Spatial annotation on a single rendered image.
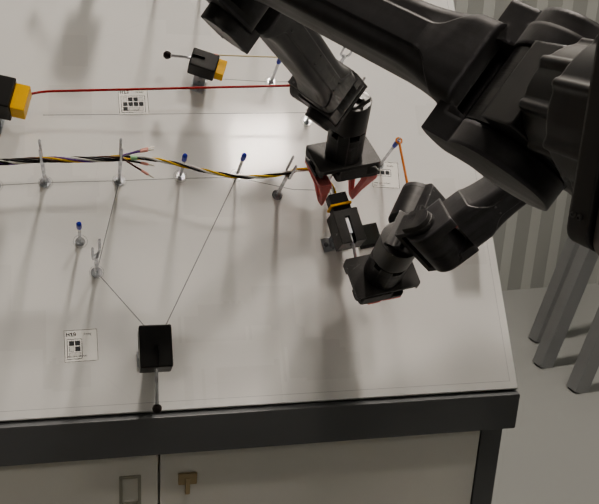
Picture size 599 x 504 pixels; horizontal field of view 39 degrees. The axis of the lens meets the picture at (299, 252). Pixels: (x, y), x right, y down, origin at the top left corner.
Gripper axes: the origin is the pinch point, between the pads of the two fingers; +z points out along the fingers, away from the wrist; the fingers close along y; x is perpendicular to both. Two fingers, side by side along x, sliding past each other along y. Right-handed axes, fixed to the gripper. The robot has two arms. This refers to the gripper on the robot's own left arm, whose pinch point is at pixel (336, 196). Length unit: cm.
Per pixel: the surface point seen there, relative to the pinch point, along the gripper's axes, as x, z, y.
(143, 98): -26.7, -4.2, 24.9
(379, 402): 27.2, 20.1, 0.9
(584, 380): -39, 172, -144
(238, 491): 28, 35, 24
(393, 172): -6.9, 4.4, -14.4
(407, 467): 32.3, 35.6, -4.8
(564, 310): -67, 166, -151
